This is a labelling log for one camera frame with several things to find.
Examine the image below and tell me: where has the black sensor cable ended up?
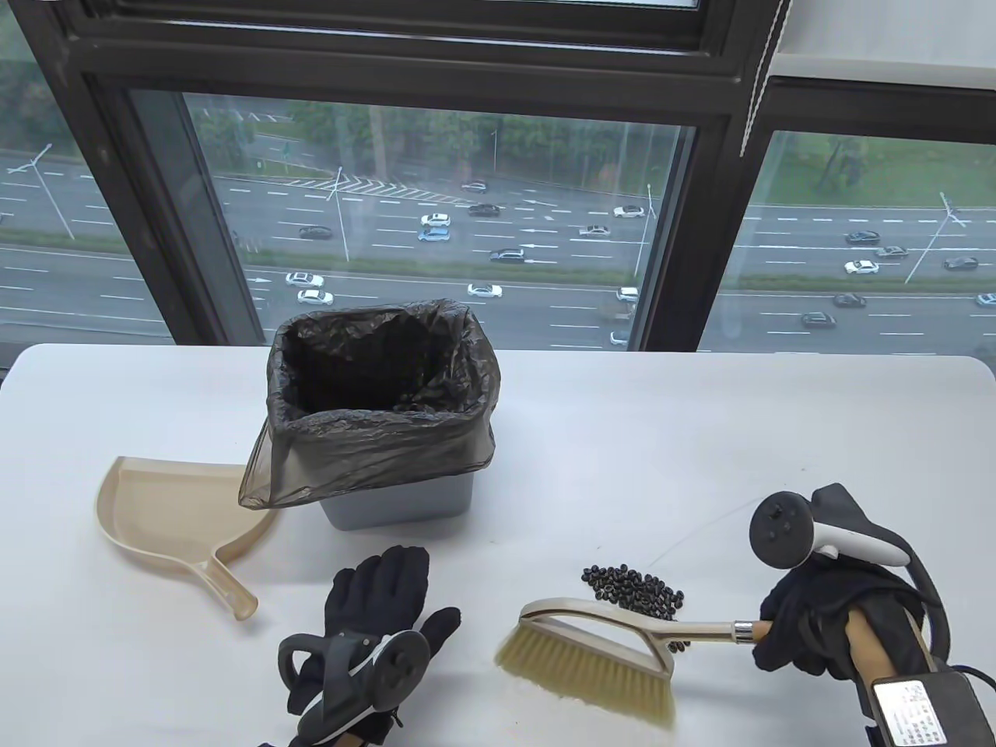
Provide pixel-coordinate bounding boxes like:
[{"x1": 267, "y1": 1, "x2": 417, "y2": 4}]
[{"x1": 949, "y1": 661, "x2": 996, "y2": 693}]

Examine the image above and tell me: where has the white bead blind cord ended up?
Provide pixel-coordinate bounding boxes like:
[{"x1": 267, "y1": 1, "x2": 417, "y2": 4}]
[{"x1": 739, "y1": 0, "x2": 793, "y2": 156}]

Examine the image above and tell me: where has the black plastic bin bag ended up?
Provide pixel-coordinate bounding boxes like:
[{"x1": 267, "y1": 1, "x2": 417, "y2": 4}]
[{"x1": 237, "y1": 300, "x2": 499, "y2": 510}]

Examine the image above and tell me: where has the person's right hand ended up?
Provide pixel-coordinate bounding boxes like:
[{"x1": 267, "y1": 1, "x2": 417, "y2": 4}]
[{"x1": 751, "y1": 560, "x2": 927, "y2": 686}]

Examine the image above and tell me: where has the beige hand broom wooden handle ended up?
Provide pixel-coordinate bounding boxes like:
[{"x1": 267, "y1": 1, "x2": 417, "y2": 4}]
[{"x1": 495, "y1": 597, "x2": 775, "y2": 731}]

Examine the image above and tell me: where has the black window frame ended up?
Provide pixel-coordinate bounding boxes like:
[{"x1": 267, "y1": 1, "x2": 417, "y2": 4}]
[{"x1": 0, "y1": 0, "x2": 996, "y2": 355}]

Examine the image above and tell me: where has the black forearm sensor box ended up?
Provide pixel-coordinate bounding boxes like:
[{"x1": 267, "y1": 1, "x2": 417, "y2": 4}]
[{"x1": 868, "y1": 671, "x2": 996, "y2": 747}]

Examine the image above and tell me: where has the grey food waste bin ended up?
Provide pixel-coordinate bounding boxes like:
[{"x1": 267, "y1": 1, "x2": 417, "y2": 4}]
[{"x1": 319, "y1": 475, "x2": 474, "y2": 532}]

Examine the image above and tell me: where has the pile of coffee beans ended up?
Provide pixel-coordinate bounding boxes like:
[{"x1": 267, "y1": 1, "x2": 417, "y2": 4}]
[{"x1": 582, "y1": 564, "x2": 692, "y2": 653}]

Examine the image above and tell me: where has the person's left hand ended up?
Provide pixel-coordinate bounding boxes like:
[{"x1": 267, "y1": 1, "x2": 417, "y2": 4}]
[{"x1": 286, "y1": 545, "x2": 462, "y2": 747}]

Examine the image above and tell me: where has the beige plastic dustpan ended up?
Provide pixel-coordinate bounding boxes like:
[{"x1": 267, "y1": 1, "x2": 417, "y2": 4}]
[{"x1": 95, "y1": 456, "x2": 281, "y2": 622}]

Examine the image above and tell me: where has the white table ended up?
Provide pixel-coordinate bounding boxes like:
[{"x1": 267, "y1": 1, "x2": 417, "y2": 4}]
[{"x1": 0, "y1": 344, "x2": 996, "y2": 747}]

